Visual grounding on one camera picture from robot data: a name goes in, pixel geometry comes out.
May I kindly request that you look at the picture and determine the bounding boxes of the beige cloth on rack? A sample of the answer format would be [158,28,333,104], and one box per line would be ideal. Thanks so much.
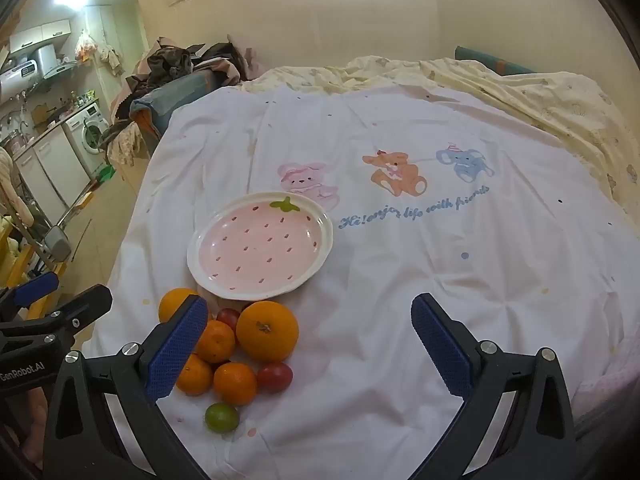
[0,147,33,228]

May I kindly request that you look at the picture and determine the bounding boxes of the grey stool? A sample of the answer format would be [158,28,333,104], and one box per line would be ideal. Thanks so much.
[42,225,73,263]

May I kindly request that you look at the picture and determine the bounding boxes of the teal pillow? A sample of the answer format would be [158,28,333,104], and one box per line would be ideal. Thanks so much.
[454,45,541,77]

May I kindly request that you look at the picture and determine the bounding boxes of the yellow wooden frame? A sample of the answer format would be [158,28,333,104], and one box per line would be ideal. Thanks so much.
[0,220,66,321]

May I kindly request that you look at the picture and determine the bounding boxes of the blue-grey pillow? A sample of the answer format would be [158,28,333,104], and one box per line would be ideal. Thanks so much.
[130,67,221,141]

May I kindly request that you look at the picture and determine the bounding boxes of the white base cabinets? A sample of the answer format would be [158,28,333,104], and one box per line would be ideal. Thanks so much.
[15,125,93,221]

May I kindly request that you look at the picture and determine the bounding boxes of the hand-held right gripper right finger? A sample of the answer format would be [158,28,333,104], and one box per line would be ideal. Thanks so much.
[410,292,581,480]

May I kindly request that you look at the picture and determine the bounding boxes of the white cartoon printed blanket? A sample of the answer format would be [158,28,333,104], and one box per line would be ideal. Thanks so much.
[82,77,632,480]

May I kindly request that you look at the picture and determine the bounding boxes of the tall white cabinet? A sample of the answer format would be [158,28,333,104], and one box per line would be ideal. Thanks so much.
[82,4,121,61]

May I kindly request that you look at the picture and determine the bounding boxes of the medium orange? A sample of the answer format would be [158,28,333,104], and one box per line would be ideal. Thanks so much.
[158,287,201,323]

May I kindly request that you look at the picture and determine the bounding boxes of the small mandarin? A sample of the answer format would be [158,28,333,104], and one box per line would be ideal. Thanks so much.
[175,353,215,397]
[213,361,258,407]
[194,319,237,364]

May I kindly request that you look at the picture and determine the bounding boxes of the white washing machine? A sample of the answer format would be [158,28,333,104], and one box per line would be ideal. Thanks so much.
[62,102,112,178]

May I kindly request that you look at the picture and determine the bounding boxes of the hanging plastic bag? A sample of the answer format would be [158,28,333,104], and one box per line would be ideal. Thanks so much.
[75,30,98,63]

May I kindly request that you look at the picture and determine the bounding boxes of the large orange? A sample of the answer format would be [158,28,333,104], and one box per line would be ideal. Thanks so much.
[236,300,300,364]

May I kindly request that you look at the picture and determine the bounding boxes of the white wall cabinets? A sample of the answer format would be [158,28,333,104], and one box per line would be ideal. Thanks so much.
[9,19,73,56]

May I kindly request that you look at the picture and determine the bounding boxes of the pale yellow printed blanket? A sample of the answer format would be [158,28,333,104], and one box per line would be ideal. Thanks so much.
[242,55,640,241]

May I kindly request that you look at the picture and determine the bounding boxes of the pile of clothes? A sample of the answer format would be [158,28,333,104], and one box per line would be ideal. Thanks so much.
[125,35,261,106]

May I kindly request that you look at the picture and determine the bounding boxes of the green tomato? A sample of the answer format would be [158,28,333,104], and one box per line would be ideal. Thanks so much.
[205,402,241,434]

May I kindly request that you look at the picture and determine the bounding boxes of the white kitchen appliance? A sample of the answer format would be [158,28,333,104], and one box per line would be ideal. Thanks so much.
[0,60,38,103]

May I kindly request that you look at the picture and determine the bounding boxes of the hanging beige cloth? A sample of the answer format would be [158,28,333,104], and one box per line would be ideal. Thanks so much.
[97,45,123,77]

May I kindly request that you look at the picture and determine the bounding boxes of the person's left hand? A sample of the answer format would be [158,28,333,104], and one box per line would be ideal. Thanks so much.
[15,392,49,468]

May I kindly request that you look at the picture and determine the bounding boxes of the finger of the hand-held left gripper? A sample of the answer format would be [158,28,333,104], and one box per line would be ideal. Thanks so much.
[0,284,113,342]
[0,272,60,320]

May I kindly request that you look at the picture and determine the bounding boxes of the pink strawberry ceramic plate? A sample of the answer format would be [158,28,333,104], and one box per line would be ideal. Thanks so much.
[187,191,334,301]

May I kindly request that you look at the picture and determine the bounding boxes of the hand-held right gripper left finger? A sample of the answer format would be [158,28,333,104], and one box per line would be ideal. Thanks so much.
[42,294,216,480]

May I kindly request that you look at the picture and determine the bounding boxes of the floral cloth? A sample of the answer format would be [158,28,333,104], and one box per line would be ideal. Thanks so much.
[100,120,147,167]

